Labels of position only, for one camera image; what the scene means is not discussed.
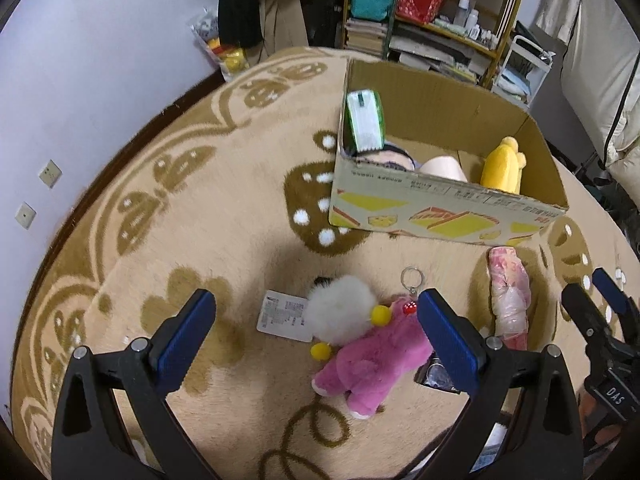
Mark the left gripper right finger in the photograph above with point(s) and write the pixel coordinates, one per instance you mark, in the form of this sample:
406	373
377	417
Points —
543	440

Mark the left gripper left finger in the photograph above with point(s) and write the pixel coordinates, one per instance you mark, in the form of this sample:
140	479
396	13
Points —
90	439

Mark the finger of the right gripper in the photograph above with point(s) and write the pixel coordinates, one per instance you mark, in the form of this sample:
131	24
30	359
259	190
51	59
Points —
622	305
589	321

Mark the pink tissue roll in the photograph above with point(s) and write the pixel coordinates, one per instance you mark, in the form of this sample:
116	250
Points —
510	297

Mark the black Face tissue pack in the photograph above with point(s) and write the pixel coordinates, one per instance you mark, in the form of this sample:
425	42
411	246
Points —
433	375

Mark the yellow plush toy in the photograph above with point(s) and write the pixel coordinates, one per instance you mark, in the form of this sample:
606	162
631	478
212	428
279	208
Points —
504	166

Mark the pink plush bear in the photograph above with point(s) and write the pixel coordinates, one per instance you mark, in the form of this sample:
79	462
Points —
366	369

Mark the white fluffy plush toy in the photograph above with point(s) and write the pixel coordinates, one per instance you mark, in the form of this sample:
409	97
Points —
339	311

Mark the green tissue pack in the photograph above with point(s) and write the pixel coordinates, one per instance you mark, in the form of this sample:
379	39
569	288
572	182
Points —
366	121

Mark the pale pink plush in box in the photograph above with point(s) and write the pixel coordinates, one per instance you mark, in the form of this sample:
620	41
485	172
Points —
395	157

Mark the white paper tag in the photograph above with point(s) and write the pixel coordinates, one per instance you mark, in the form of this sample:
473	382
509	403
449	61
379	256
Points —
283	316

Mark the white rolling cart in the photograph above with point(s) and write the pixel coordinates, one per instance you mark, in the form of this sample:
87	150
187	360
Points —
522	72

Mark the cardboard box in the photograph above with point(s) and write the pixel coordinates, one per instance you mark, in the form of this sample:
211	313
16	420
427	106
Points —
424	155

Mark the beige patterned carpet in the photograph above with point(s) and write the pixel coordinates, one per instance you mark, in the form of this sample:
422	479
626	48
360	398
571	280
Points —
233	196

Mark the stack of books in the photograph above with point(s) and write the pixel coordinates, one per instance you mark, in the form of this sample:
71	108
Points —
442	47

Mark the wooden shelf unit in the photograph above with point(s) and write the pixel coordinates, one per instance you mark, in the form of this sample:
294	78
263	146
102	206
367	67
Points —
440	10

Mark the plastic bag with toys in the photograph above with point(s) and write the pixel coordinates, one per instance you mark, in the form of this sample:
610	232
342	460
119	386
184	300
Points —
230	60

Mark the beige hanging coat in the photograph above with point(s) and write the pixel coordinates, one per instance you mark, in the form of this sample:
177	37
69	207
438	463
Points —
282	25

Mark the white wall socket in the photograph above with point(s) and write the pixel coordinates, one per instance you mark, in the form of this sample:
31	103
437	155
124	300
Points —
50	173
25	215

